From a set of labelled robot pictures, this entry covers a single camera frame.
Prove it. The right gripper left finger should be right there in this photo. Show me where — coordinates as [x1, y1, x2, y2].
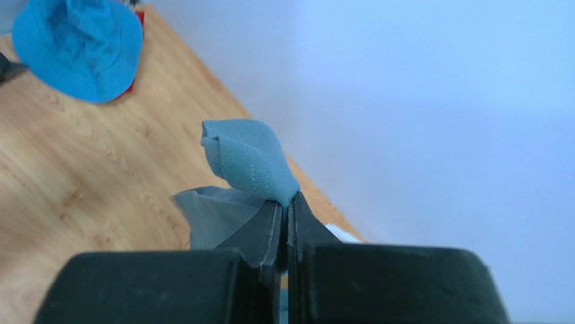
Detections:
[34, 201, 282, 323]

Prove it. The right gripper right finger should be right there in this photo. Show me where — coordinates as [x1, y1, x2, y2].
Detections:
[287, 193, 510, 323]

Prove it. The grey-blue t shirt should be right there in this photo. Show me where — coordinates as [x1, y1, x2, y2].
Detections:
[172, 119, 300, 250]

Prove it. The white plastic basket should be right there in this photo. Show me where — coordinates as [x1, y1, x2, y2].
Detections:
[325, 223, 362, 244]

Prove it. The blue bucket hat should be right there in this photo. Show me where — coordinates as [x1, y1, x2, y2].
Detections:
[11, 1, 130, 104]

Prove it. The red object under hat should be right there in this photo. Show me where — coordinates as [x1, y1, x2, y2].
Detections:
[115, 8, 144, 100]

